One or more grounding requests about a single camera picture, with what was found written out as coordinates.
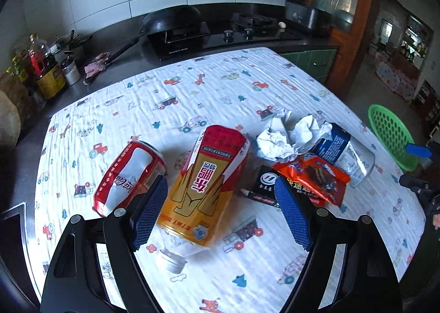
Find black small box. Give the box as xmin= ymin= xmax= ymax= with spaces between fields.
xmin=240 ymin=166 xmax=325 ymax=208

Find orange snack wrapper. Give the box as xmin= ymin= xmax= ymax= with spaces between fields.
xmin=272 ymin=153 xmax=351 ymax=207

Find red yellow drink carton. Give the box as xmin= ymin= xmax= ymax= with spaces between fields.
xmin=157 ymin=125 xmax=250 ymax=274

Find red cola can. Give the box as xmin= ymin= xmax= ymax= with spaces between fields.
xmin=92 ymin=141 xmax=166 ymax=217

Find white paper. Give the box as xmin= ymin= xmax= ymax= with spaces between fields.
xmin=255 ymin=110 xmax=333 ymax=163

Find silver blue drink can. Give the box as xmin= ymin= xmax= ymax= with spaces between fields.
xmin=312 ymin=123 xmax=375 ymax=187

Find green kitchen cabinets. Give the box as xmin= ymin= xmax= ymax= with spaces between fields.
xmin=281 ymin=49 xmax=336 ymax=85

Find green plastic waste basket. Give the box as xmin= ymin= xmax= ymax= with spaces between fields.
xmin=368 ymin=104 xmax=418 ymax=172

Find white patterned tablecloth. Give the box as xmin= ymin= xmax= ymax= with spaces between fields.
xmin=34 ymin=47 xmax=426 ymax=312

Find polka dot play tent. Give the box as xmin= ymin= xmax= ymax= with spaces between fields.
xmin=375 ymin=61 xmax=417 ymax=102

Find white condiment jar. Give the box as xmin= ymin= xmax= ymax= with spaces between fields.
xmin=61 ymin=56 xmax=81 ymax=86

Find pink cloth on counter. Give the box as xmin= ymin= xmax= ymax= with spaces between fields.
xmin=84 ymin=52 xmax=110 ymax=81

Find brown sack on counter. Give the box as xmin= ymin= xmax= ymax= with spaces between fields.
xmin=0 ymin=73 xmax=32 ymax=151

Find wooden glass display cabinet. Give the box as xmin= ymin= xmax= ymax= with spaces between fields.
xmin=305 ymin=0 xmax=380 ymax=99

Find black gas stove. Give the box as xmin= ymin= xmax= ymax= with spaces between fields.
xmin=147 ymin=13 xmax=304 ymax=62

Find black rice cooker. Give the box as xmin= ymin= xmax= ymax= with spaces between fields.
xmin=284 ymin=0 xmax=331 ymax=37

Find black wok with handle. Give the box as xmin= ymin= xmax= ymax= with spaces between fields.
xmin=84 ymin=5 xmax=204 ymax=85

